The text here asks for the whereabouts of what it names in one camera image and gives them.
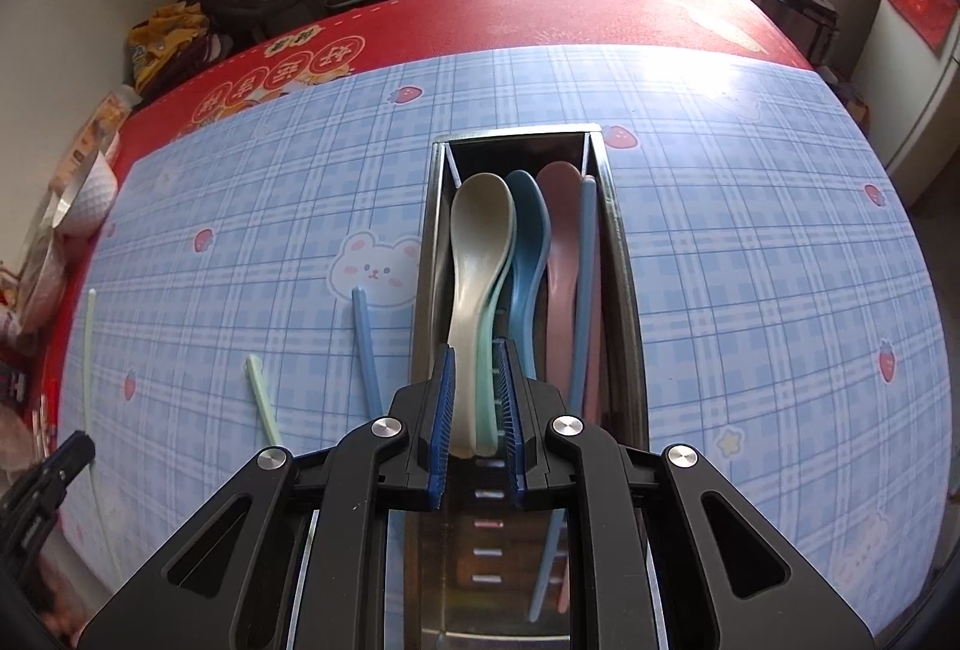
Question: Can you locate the green chopstick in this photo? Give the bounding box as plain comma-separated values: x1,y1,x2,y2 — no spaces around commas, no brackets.
245,354,282,449
84,288,125,583

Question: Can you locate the beige spoon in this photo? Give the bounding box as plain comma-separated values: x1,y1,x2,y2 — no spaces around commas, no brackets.
448,171,517,460

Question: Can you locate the black round side stool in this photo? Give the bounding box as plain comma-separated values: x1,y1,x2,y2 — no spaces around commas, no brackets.
202,0,320,47

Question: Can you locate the red printed tablecloth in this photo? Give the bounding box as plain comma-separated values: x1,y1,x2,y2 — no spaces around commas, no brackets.
30,0,815,471

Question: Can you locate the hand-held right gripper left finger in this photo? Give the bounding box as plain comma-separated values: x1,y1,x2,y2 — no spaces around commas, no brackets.
79,344,458,650

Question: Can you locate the orange snack packet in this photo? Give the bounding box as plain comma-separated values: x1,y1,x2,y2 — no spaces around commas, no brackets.
71,88,136,171

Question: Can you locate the yellow clothing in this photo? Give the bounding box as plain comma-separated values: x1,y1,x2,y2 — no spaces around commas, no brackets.
127,4,211,89

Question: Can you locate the maroon striped cloth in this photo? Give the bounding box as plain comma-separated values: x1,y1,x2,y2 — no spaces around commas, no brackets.
187,31,226,74

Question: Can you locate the pink spoon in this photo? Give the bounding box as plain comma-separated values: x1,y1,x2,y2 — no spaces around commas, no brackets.
535,161,586,411

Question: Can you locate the blue plaid bear mat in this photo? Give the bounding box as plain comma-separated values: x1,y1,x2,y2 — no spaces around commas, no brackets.
56,44,953,650

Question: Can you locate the white refrigerator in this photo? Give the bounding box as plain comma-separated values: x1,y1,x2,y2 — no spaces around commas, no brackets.
885,43,960,209

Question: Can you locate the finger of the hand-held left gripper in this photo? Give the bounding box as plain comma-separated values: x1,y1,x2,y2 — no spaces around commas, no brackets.
0,429,97,591

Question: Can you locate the green spoon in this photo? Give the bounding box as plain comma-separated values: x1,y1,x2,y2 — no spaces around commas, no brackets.
474,290,518,460

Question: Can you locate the blue chopstick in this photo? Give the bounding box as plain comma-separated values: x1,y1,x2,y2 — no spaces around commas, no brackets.
529,174,599,623
351,286,385,415

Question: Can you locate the blue spoon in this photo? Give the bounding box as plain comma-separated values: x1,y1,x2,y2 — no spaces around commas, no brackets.
499,168,552,381

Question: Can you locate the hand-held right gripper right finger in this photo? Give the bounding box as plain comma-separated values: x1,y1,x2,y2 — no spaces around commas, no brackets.
491,339,875,650

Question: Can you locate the steel utensil box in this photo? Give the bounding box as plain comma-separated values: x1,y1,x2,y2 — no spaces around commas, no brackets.
405,124,653,650

